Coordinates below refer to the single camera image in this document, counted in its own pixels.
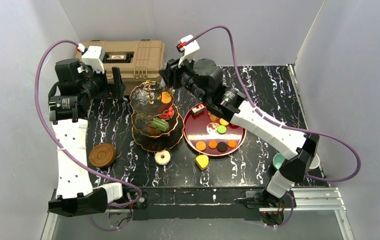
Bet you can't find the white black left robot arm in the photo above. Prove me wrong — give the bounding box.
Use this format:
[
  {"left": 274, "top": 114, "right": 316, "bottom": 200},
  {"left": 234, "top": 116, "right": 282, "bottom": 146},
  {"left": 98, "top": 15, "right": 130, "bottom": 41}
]
[{"left": 48, "top": 58, "right": 123, "bottom": 217}]

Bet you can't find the green macaron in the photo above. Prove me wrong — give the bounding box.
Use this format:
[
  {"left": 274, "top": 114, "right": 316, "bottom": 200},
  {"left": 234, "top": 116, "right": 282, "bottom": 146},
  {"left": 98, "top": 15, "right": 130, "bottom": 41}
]
[{"left": 216, "top": 125, "right": 227, "bottom": 135}]

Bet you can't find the tan plastic toolbox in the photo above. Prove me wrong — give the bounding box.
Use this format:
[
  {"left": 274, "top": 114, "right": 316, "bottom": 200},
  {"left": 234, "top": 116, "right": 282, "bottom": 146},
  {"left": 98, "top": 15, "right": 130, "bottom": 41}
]
[{"left": 82, "top": 39, "right": 165, "bottom": 96}]

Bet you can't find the three tier glass stand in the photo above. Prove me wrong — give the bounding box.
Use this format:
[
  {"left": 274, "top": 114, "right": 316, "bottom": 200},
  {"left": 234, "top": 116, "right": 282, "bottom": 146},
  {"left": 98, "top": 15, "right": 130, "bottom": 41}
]
[{"left": 130, "top": 80, "right": 184, "bottom": 153}]

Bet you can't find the yellow swirl roll cake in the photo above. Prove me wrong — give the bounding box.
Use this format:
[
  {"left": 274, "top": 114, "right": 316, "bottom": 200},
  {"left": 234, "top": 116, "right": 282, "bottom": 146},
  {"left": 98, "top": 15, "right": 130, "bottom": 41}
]
[{"left": 195, "top": 154, "right": 209, "bottom": 171}]

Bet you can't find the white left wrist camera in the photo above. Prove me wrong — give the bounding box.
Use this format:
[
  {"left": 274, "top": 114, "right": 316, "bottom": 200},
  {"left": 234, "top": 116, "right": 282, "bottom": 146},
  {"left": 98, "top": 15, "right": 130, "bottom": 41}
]
[{"left": 77, "top": 43, "right": 105, "bottom": 74}]

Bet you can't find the chocolate chip cookie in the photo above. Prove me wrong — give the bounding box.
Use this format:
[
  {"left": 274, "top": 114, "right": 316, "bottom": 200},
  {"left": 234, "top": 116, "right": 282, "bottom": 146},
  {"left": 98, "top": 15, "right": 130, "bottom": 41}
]
[{"left": 227, "top": 139, "right": 238, "bottom": 149}]

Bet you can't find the yellow cracker under chocolate cookie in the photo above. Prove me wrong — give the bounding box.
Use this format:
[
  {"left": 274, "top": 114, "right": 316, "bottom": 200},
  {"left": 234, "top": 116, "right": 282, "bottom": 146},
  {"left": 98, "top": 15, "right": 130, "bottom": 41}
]
[{"left": 161, "top": 91, "right": 172, "bottom": 104}]

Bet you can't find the golden croissant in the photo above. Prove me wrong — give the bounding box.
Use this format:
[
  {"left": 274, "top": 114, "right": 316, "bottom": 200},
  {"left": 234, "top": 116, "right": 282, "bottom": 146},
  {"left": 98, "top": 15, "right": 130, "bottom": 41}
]
[{"left": 208, "top": 113, "right": 219, "bottom": 123}]

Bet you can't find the aluminium frame rail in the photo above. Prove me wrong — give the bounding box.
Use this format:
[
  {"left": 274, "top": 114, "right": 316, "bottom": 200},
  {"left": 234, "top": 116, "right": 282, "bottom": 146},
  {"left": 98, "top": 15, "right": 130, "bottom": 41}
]
[{"left": 41, "top": 187, "right": 354, "bottom": 240}]

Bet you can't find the white cup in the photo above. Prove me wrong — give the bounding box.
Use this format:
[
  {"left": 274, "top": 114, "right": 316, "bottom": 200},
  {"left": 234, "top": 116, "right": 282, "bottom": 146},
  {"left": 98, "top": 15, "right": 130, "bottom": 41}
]
[{"left": 309, "top": 154, "right": 320, "bottom": 170}]

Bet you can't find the dark red round tray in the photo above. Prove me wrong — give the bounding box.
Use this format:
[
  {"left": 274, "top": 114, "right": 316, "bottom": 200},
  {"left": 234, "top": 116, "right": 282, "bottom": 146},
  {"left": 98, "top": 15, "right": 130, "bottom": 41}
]
[{"left": 184, "top": 103, "right": 246, "bottom": 157}]

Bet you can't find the yellow cracker top edge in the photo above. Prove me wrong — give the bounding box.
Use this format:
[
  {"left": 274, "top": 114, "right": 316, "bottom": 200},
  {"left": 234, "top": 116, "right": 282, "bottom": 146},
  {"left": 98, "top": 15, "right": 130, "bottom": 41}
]
[{"left": 219, "top": 118, "right": 229, "bottom": 127}]

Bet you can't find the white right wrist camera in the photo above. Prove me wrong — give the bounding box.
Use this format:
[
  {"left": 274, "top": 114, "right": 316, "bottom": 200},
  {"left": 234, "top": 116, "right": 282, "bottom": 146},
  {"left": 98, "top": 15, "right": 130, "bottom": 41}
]
[{"left": 177, "top": 34, "right": 200, "bottom": 68}]

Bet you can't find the yellow round cracker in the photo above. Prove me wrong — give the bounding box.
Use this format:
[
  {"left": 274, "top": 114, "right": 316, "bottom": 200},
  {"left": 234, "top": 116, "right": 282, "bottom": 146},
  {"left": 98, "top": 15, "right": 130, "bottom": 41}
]
[{"left": 196, "top": 141, "right": 207, "bottom": 152}]

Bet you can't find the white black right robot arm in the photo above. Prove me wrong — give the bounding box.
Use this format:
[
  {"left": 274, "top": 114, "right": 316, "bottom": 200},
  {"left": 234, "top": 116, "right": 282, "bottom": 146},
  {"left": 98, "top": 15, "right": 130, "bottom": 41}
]
[{"left": 159, "top": 58, "right": 319, "bottom": 200}]

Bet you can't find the orange round cookie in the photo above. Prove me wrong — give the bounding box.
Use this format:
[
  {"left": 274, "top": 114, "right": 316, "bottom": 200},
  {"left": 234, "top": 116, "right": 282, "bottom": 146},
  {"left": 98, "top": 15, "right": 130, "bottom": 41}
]
[{"left": 208, "top": 140, "right": 218, "bottom": 149}]

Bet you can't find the strawberry white cake slice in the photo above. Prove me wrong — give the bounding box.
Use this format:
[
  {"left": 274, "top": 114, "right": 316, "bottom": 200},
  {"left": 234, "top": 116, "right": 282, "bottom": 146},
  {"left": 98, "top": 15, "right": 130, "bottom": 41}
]
[{"left": 190, "top": 103, "right": 206, "bottom": 117}]

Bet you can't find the green layered cake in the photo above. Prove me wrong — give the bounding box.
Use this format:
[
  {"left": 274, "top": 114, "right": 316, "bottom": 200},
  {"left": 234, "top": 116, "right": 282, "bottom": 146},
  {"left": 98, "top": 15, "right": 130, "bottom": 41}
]
[{"left": 150, "top": 118, "right": 169, "bottom": 132}]

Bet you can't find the dark chocolate sandwich cookie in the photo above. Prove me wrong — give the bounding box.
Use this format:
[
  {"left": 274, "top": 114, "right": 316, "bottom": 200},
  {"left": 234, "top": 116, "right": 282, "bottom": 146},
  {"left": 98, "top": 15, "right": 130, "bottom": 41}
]
[{"left": 216, "top": 141, "right": 228, "bottom": 153}]

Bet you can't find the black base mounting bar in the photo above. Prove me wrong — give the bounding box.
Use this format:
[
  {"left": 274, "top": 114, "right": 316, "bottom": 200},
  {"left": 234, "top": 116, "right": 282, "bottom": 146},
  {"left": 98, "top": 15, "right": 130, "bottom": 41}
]
[{"left": 98, "top": 187, "right": 298, "bottom": 222}]

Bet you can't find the brown round wooden coaster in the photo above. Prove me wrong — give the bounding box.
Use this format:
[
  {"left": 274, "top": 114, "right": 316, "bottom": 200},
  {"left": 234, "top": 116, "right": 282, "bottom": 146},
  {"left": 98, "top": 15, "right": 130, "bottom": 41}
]
[{"left": 89, "top": 143, "right": 117, "bottom": 168}]

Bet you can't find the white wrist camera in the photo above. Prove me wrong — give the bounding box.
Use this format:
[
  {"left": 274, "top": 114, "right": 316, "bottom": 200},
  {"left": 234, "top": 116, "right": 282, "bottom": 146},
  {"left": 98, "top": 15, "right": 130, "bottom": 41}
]
[
  {"left": 177, "top": 34, "right": 200, "bottom": 68},
  {"left": 77, "top": 43, "right": 105, "bottom": 74}
]

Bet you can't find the teal saucer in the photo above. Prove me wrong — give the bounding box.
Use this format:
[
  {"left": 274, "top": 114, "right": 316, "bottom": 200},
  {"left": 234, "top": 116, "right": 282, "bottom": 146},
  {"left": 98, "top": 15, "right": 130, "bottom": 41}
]
[{"left": 273, "top": 153, "right": 286, "bottom": 170}]

